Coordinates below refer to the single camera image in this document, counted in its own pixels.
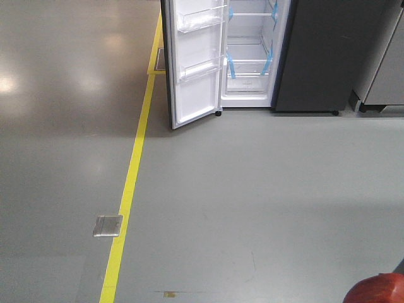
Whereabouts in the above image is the red yellow apple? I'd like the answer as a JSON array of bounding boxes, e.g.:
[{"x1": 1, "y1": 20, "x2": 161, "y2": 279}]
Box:
[{"x1": 343, "y1": 273, "x2": 403, "y2": 303}]

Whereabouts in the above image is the refrigerator door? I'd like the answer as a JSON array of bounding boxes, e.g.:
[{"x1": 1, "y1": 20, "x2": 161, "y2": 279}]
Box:
[{"x1": 161, "y1": 1, "x2": 229, "y2": 129}]

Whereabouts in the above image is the clear crisper drawer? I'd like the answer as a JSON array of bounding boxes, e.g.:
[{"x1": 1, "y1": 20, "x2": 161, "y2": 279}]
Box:
[{"x1": 225, "y1": 60, "x2": 269, "y2": 94}]

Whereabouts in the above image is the lower clear door bin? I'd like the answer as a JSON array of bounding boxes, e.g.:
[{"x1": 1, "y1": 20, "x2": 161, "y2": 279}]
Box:
[{"x1": 178, "y1": 55, "x2": 223, "y2": 82}]

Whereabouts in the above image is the clear door bin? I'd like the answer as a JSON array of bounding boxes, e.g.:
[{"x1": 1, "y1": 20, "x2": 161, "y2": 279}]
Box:
[
  {"x1": 178, "y1": 55, "x2": 223, "y2": 82},
  {"x1": 176, "y1": 4, "x2": 227, "y2": 33}
]

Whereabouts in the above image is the near metal floor plate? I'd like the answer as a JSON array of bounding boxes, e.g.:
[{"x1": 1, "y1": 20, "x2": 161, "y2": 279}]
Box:
[{"x1": 92, "y1": 215, "x2": 123, "y2": 237}]

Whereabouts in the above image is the dark grey refrigerator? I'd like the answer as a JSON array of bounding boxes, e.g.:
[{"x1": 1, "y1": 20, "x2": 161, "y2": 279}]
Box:
[{"x1": 220, "y1": 1, "x2": 401, "y2": 116}]

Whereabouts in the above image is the middle clear door bin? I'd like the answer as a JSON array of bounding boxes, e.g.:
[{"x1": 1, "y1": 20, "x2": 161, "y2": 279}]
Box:
[{"x1": 176, "y1": 4, "x2": 227, "y2": 33}]

